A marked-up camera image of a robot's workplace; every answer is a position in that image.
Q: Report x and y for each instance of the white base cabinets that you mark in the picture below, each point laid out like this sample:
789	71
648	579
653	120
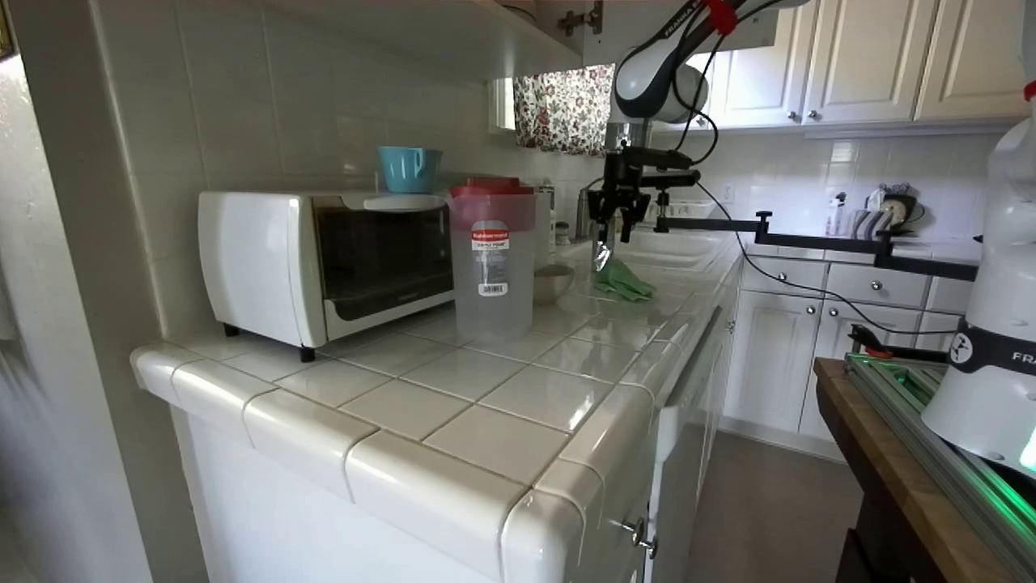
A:
778	358

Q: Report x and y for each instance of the metal cabinet latch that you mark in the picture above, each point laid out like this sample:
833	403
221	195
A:
635	534

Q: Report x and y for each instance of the black camera on stand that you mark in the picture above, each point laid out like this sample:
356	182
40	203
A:
678	182

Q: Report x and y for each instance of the blue cup white dots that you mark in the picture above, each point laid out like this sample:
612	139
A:
410	169

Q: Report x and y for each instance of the white toaster oven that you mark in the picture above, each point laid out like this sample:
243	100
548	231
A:
261	262

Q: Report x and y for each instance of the white wall cabinets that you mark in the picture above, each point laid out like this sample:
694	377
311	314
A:
864	65

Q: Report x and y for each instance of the dish rack with dishes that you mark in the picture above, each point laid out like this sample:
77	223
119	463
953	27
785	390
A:
880	216

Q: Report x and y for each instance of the clear pitcher red lid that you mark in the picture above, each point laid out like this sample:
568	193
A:
493	281

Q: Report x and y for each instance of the green microfibre towel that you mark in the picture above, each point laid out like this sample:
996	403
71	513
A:
624	282

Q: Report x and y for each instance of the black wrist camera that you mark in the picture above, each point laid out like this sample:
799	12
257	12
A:
659	160

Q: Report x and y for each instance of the aluminium rail green strip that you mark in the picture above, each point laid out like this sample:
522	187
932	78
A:
951	463

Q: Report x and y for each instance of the black red clamp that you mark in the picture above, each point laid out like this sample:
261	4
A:
896	343

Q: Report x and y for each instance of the chrome kitchen faucet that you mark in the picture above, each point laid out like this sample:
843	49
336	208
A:
583	216

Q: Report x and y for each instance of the wooden table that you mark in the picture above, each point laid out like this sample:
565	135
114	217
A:
896	474

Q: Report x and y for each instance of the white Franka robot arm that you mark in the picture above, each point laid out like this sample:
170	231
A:
648	74

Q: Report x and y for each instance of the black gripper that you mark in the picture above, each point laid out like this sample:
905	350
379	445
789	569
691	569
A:
620	195

